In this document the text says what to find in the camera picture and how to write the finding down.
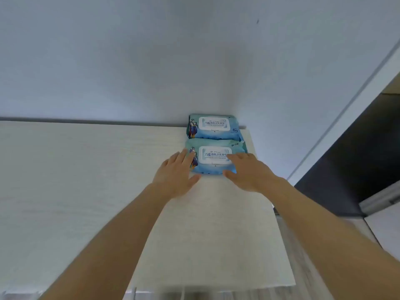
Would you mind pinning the blue wet wipe pack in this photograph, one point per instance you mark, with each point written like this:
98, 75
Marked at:
215, 151
215, 124

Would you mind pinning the person's left hand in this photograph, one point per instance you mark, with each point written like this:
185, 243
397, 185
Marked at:
175, 174

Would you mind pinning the person's right hand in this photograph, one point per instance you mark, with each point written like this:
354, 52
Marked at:
253, 174

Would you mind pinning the person's right forearm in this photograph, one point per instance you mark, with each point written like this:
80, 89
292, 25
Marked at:
328, 240

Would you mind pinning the white room door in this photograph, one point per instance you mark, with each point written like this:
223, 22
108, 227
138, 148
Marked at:
387, 228

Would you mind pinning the white door frame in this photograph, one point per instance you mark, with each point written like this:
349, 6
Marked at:
343, 121

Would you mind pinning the white wooden cabinet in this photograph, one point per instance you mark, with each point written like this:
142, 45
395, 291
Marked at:
78, 184

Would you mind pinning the person's left forearm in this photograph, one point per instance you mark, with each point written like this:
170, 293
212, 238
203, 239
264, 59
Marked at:
109, 246

